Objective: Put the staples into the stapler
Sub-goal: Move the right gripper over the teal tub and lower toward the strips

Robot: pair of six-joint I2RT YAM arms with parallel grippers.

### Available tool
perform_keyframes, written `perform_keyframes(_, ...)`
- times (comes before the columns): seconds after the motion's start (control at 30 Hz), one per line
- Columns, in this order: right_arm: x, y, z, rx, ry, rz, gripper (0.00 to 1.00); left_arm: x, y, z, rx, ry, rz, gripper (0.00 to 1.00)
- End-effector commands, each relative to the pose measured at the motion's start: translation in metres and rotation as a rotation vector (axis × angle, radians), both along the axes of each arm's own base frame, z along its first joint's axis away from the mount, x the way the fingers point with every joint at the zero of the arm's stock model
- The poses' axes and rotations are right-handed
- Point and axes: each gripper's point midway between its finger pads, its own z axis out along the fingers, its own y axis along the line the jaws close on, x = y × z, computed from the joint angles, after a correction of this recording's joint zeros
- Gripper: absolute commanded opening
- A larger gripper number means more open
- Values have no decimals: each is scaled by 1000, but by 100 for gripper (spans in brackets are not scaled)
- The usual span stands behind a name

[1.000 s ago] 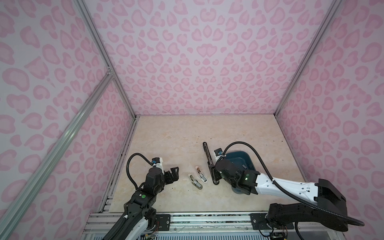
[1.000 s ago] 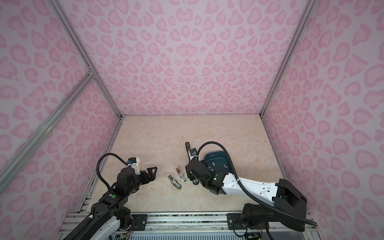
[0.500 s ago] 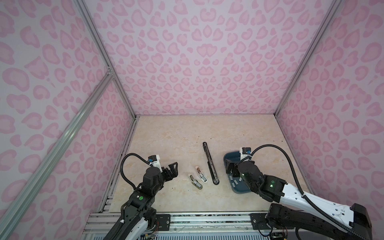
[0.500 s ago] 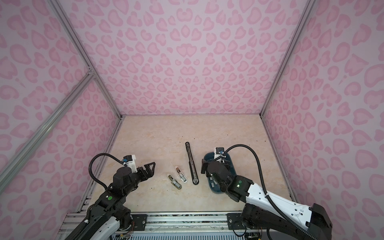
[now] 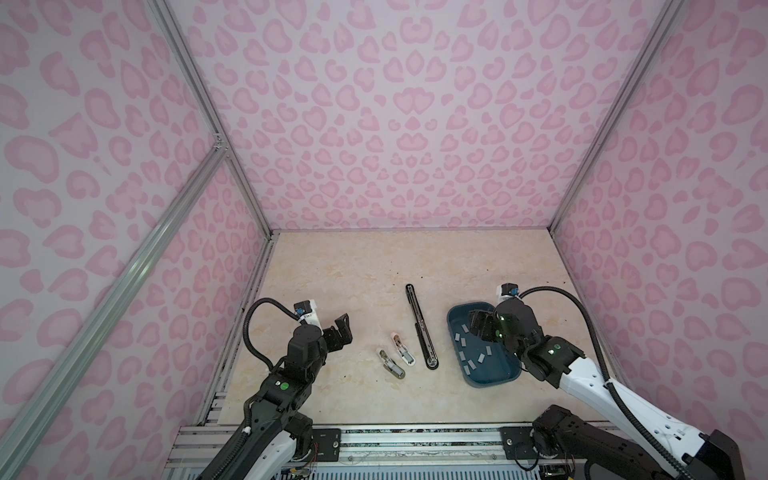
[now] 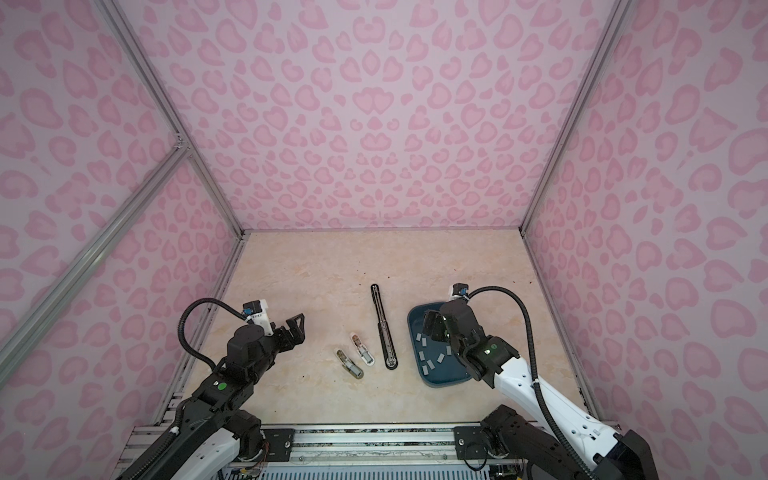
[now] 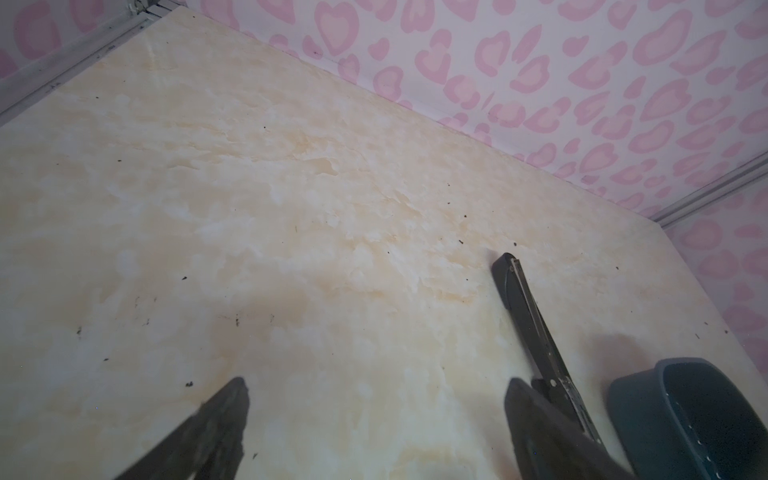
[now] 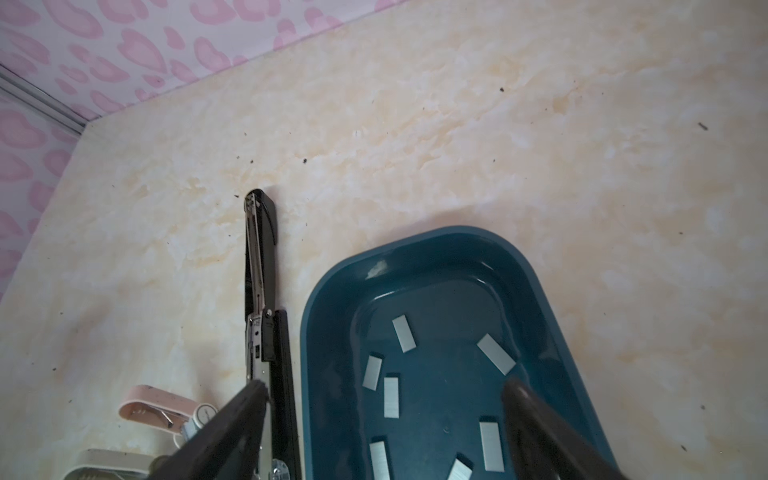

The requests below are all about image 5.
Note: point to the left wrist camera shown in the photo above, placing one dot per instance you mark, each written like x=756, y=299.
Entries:
x=306, y=311

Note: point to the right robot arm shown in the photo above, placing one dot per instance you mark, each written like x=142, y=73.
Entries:
x=652, y=444

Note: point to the aluminium diagonal frame bar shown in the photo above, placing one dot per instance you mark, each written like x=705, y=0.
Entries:
x=38, y=414

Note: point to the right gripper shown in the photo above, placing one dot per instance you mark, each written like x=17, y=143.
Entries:
x=488, y=319

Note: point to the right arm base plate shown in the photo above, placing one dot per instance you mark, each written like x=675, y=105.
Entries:
x=517, y=443

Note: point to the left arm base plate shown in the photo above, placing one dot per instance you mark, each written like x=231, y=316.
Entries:
x=320, y=445

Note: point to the aluminium front rail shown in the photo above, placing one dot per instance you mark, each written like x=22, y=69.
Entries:
x=365, y=445

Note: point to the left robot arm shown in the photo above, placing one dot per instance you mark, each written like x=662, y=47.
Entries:
x=273, y=431

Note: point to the beige small stapler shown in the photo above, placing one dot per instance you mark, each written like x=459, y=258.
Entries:
x=390, y=365

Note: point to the pink small stapler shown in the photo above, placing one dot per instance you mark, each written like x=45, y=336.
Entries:
x=402, y=349

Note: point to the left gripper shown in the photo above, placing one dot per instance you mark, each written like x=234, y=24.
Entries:
x=337, y=342

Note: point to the black stapler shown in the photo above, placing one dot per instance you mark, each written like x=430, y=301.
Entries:
x=427, y=347

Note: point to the teal plastic tray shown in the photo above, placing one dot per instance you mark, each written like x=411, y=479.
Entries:
x=483, y=364

